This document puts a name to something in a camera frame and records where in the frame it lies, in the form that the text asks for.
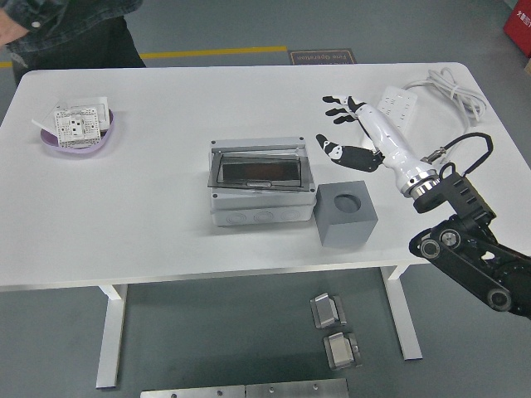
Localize person's right hand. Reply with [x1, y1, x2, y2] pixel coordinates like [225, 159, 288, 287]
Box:
[0, 7, 29, 45]

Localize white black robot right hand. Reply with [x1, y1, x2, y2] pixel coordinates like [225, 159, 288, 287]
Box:
[315, 94, 433, 194]

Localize grey box with clear lid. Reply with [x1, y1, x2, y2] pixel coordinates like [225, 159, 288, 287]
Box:
[206, 135, 317, 227]

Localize grey cube with round hole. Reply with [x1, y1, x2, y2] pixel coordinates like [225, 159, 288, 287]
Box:
[314, 180, 378, 249]

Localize red box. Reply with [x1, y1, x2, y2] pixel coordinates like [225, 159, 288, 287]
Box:
[504, 0, 531, 59]

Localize white power strip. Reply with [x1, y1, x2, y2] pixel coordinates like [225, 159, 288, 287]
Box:
[379, 85, 419, 129]

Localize person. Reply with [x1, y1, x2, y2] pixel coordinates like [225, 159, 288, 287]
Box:
[0, 0, 147, 84]

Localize brown floor sign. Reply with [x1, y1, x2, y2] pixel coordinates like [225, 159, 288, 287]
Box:
[289, 49, 358, 66]

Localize white socket module with holes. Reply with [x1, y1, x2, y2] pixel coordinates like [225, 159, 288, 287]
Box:
[53, 105, 103, 148]

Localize purple bowl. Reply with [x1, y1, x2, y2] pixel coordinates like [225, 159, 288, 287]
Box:
[40, 108, 116, 157]

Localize white table leg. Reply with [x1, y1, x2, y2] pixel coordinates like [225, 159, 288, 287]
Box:
[95, 284, 129, 390]
[380, 265, 424, 361]

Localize metal block fixture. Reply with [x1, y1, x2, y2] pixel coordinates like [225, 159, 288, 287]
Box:
[323, 330, 363, 371]
[310, 292, 348, 331]

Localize yellow floor tape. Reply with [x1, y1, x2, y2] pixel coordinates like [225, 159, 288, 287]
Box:
[0, 45, 289, 70]

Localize grey metal plate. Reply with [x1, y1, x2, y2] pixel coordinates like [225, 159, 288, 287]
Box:
[139, 385, 246, 398]
[245, 377, 349, 398]

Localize white power cord with plug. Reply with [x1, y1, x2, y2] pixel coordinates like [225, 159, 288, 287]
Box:
[402, 66, 487, 140]

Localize white switch plate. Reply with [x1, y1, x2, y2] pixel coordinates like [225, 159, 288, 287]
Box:
[66, 95, 115, 129]
[31, 99, 63, 137]

